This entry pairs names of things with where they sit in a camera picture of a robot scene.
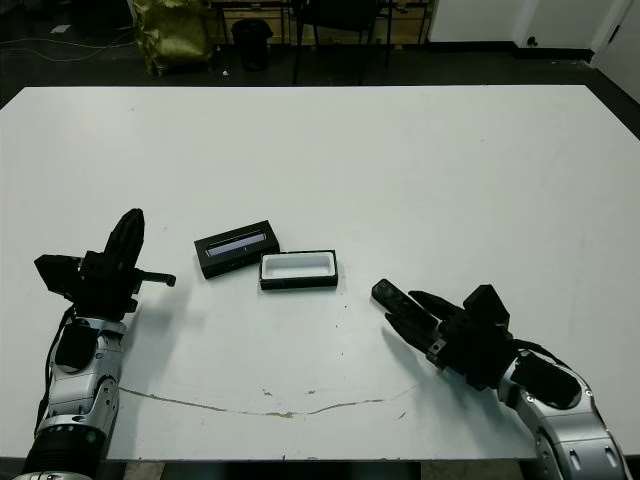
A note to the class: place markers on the white paper sheet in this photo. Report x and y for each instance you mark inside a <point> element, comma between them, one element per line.
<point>60,28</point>

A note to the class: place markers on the black office chair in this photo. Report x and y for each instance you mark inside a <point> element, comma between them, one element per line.
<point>340,12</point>

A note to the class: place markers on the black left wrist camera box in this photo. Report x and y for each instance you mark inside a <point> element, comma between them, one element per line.
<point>56,276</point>

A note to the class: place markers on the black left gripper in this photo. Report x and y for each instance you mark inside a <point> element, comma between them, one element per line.
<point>107,295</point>

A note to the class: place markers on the black trash bin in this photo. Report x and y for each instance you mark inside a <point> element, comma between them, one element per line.
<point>251,42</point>

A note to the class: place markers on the black round door stop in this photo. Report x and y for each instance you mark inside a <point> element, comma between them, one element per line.
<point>533,41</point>

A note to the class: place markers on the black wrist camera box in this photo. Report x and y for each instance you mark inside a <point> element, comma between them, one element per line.
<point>56,276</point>
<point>487,305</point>

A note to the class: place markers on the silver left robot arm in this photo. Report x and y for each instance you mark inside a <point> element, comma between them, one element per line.
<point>82,385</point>

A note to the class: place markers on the slim black camera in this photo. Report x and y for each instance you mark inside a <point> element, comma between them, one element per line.
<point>392,297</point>

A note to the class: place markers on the black box lid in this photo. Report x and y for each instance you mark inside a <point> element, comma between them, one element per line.
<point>235,247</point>

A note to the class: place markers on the white door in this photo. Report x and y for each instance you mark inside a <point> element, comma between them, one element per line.
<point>622,50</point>

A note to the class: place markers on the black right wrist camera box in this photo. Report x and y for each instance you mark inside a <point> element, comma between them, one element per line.
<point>487,305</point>

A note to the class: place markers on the yellow-green plastic bag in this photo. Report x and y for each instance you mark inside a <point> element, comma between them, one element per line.
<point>172,37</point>

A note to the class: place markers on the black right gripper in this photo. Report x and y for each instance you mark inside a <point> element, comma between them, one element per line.
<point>475,350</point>

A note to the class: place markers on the black box base white insert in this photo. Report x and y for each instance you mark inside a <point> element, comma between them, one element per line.
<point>297,282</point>

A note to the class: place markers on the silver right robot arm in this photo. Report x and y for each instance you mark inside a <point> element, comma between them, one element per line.
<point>565,415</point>

